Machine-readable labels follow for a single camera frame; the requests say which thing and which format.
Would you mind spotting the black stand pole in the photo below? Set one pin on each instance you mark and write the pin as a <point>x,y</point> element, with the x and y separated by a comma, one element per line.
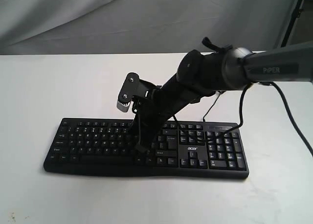
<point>292,18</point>

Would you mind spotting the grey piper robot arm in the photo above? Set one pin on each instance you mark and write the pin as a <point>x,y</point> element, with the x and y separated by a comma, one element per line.
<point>201,76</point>

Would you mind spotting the grey backdrop cloth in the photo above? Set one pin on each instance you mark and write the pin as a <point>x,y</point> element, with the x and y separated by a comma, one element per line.
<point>139,26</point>

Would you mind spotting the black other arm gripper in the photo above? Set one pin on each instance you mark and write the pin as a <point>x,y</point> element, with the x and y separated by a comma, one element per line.
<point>152,111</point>

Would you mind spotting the black acer keyboard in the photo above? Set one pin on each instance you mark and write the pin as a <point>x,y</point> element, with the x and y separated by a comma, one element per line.
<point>104,147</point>

